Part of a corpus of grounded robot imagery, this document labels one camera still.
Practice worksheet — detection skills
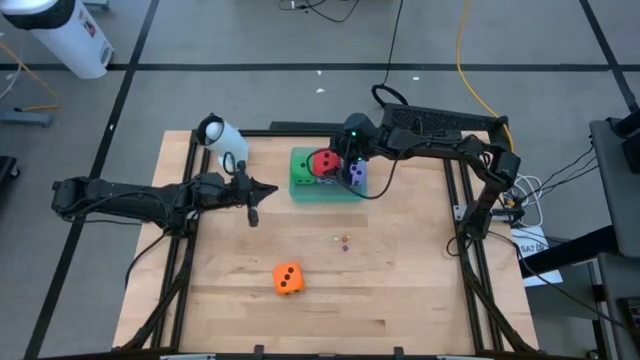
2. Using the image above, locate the black aluminium frame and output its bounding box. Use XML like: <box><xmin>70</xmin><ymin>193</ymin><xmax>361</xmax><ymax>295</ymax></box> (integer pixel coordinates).
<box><xmin>112</xmin><ymin>128</ymin><xmax>541</xmax><ymax>360</ymax></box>

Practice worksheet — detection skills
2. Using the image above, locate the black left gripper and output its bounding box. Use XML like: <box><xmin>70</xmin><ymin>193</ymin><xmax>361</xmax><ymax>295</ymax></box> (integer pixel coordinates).
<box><xmin>199</xmin><ymin>159</ymin><xmax>279</xmax><ymax>228</ymax></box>

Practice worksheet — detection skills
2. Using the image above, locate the white paper label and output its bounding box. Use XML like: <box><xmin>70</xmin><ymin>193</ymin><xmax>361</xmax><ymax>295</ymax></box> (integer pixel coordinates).
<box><xmin>509</xmin><ymin>228</ymin><xmax>564</xmax><ymax>289</ymax></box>

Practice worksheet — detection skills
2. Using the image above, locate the red foam die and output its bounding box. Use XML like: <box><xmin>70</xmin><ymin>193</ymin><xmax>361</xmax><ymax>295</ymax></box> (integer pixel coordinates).
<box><xmin>312</xmin><ymin>148</ymin><xmax>343</xmax><ymax>177</ymax></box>

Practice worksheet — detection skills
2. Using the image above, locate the long black cable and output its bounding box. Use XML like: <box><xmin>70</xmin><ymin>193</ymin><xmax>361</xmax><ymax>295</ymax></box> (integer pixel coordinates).
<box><xmin>370</xmin><ymin>0</ymin><xmax>409</xmax><ymax>109</ymax></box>

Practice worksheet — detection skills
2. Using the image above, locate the curved black cable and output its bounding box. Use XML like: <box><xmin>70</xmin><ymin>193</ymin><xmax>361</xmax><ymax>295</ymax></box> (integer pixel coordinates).
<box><xmin>278</xmin><ymin>0</ymin><xmax>361</xmax><ymax>24</ymax></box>

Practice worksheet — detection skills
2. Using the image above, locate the grey metal stand foot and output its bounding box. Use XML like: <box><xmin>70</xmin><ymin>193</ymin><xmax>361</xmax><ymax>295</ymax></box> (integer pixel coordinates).
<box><xmin>0</xmin><ymin>109</ymin><xmax>54</xmax><ymax>128</ymax></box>

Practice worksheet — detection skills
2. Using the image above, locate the thick yellow cable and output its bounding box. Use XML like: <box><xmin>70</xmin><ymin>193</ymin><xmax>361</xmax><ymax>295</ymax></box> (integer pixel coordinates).
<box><xmin>454</xmin><ymin>0</ymin><xmax>515</xmax><ymax>151</ymax></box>

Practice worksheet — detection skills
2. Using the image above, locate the white cylindrical bin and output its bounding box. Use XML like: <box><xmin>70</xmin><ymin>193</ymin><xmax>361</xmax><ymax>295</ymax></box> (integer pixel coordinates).
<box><xmin>0</xmin><ymin>0</ymin><xmax>115</xmax><ymax>80</ymax></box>

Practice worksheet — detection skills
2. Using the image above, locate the black desk beam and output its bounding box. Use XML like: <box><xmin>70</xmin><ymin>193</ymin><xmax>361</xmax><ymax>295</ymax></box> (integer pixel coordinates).
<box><xmin>518</xmin><ymin>224</ymin><xmax>621</xmax><ymax>279</ymax></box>

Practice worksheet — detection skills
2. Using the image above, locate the black object on cart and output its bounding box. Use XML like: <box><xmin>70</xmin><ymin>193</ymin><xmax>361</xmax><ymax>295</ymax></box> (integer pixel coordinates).
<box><xmin>606</xmin><ymin>107</ymin><xmax>640</xmax><ymax>174</ymax></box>

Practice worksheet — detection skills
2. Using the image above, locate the thin yellow cable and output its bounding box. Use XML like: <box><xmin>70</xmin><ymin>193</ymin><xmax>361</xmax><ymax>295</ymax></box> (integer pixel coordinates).
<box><xmin>0</xmin><ymin>42</ymin><xmax>65</xmax><ymax>114</ymax></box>

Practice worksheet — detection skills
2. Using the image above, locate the orange foam die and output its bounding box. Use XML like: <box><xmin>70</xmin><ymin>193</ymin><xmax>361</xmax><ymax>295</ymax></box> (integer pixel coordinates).
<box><xmin>272</xmin><ymin>262</ymin><xmax>306</xmax><ymax>296</ymax></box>

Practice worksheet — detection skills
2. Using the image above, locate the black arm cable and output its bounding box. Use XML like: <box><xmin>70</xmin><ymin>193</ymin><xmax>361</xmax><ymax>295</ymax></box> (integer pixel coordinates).
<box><xmin>123</xmin><ymin>232</ymin><xmax>169</xmax><ymax>290</ymax></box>
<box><xmin>305</xmin><ymin>147</ymin><xmax>402</xmax><ymax>201</ymax></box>

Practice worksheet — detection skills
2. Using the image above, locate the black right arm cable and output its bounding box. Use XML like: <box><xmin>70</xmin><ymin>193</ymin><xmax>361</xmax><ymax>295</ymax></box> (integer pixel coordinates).
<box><xmin>305</xmin><ymin>147</ymin><xmax>402</xmax><ymax>201</ymax></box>

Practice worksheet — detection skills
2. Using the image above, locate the teal translucent plastic tray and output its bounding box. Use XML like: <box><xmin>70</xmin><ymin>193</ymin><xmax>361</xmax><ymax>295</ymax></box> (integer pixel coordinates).
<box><xmin>288</xmin><ymin>146</ymin><xmax>369</xmax><ymax>204</ymax></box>

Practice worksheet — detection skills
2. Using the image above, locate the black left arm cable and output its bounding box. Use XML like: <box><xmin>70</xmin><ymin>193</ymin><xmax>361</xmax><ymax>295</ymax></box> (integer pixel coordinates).
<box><xmin>123</xmin><ymin>232</ymin><xmax>169</xmax><ymax>290</ymax></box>

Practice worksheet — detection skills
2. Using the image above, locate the black caster base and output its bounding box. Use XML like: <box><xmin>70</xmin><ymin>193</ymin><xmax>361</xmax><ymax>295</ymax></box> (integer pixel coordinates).
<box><xmin>0</xmin><ymin>155</ymin><xmax>21</xmax><ymax>189</ymax></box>

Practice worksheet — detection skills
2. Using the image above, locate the grey cart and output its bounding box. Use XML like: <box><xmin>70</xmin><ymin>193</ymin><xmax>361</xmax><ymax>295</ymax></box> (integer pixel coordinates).
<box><xmin>588</xmin><ymin>117</ymin><xmax>640</xmax><ymax>259</ymax></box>

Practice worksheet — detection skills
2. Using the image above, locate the green foam die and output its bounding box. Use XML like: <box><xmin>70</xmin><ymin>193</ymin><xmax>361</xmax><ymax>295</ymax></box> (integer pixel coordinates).
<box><xmin>291</xmin><ymin>153</ymin><xmax>317</xmax><ymax>186</ymax></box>

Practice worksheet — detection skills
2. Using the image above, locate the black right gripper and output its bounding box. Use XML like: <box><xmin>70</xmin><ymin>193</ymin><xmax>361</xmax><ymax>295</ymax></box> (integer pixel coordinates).
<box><xmin>335</xmin><ymin>129</ymin><xmax>370</xmax><ymax>184</ymax></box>

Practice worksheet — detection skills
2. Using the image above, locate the white cable bundle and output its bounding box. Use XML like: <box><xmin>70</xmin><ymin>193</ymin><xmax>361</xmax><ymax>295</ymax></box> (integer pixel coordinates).
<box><xmin>514</xmin><ymin>173</ymin><xmax>545</xmax><ymax>229</ymax></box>

